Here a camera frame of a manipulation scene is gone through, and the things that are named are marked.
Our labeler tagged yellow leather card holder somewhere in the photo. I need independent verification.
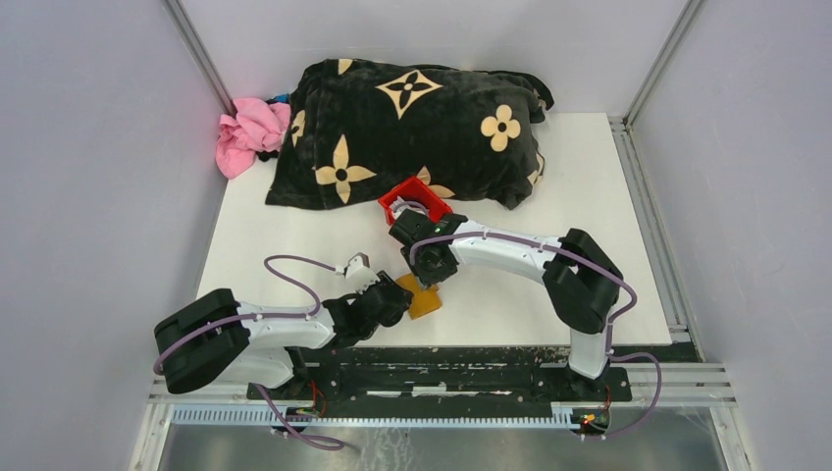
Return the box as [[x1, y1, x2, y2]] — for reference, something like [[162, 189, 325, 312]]
[[395, 274, 442, 320]]

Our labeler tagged red plastic bin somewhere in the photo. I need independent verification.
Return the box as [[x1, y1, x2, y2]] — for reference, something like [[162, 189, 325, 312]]
[[378, 177, 452, 227]]

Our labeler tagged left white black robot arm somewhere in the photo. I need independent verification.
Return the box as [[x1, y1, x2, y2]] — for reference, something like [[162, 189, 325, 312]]
[[153, 273, 413, 399]]

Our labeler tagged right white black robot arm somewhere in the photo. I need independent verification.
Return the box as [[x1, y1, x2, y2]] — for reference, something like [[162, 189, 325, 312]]
[[389, 209, 638, 400]]

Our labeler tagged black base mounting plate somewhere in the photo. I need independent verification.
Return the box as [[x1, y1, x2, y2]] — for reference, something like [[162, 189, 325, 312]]
[[268, 346, 633, 419]]

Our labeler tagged black floral blanket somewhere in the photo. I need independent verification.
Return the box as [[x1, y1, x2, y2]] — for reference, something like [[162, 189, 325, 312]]
[[265, 59, 554, 210]]

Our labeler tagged pink cloth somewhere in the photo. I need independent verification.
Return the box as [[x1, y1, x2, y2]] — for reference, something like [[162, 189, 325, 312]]
[[215, 97, 290, 180]]

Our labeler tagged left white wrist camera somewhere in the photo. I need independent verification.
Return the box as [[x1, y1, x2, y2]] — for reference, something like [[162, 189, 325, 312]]
[[336, 252, 380, 293]]

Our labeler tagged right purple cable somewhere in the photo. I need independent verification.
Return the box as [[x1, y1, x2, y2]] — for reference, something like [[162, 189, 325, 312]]
[[390, 199, 663, 440]]

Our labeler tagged aluminium rail frame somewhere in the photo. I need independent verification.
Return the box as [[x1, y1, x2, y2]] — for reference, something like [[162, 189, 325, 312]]
[[129, 113, 749, 470]]

